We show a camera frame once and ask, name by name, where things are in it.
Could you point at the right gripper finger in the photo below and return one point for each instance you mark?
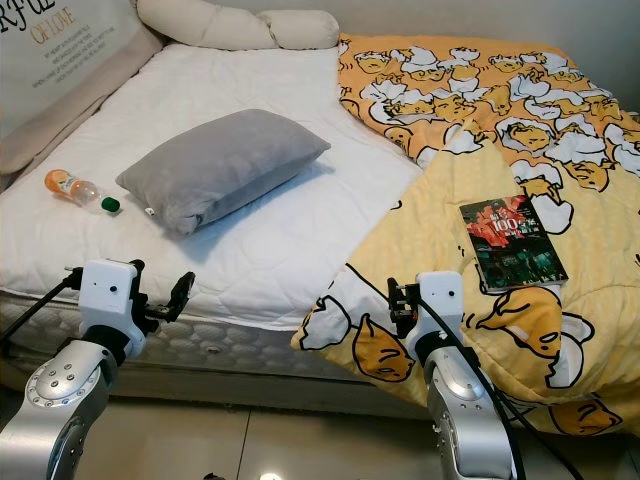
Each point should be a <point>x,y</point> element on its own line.
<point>396,297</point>

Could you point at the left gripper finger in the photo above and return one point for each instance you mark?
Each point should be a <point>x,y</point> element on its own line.
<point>184,290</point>

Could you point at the yellow cartoon print duvet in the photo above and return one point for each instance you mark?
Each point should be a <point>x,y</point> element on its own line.
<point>440,220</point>

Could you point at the red cover book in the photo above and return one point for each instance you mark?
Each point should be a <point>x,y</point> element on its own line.
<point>510,245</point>

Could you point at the grey pillow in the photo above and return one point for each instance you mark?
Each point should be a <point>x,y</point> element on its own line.
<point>220,165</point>

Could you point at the orange drink plastic bottle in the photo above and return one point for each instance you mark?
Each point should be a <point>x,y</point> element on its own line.
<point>72,186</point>

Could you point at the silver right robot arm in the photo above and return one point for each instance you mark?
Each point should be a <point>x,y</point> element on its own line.
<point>460,420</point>

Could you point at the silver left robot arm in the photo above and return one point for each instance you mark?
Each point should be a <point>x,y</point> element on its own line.
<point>60,410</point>

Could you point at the white quilted mattress pad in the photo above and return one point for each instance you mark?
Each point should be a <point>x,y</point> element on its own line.
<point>260,270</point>

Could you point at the cream bolster pillow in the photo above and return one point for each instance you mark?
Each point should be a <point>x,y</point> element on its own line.
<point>210,22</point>

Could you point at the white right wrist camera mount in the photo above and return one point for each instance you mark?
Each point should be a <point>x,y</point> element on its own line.
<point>442,300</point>

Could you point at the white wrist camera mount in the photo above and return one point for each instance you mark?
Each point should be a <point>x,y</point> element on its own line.
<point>442,300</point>
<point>110,295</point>

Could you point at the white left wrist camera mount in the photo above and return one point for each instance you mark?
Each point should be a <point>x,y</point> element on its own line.
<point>110,295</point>

